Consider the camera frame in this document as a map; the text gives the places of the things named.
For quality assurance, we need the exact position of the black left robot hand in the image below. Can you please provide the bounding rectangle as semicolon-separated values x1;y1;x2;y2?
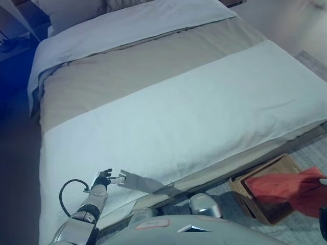
91;168;127;189

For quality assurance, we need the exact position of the red cloth garment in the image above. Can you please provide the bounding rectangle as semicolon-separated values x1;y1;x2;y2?
246;166;327;219

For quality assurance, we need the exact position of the wooden laundry basket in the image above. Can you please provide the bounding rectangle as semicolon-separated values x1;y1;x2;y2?
229;153;305;226

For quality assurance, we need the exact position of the bed with white blanket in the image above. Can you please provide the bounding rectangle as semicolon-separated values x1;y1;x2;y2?
38;39;327;228

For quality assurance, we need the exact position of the grey robot torso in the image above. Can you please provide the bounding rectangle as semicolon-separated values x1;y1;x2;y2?
94;213;285;245

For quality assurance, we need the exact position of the silver right robot leg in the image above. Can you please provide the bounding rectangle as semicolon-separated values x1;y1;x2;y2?
188;192;222;218

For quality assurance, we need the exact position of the beige duvet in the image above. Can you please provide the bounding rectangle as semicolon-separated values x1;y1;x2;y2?
38;15;269;135

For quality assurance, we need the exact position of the white folded top sheet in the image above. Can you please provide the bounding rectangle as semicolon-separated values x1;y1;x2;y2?
27;0;238;118

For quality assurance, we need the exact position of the dark side table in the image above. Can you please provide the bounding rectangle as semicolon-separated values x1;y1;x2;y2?
0;25;37;62

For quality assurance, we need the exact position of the plain beige pillow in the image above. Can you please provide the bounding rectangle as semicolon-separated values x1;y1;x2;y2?
32;0;108;36

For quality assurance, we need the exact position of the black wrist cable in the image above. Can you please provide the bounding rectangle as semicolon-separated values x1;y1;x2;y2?
59;179;90;218

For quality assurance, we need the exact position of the brown bed frame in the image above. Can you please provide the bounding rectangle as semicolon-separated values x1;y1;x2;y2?
134;121;327;209

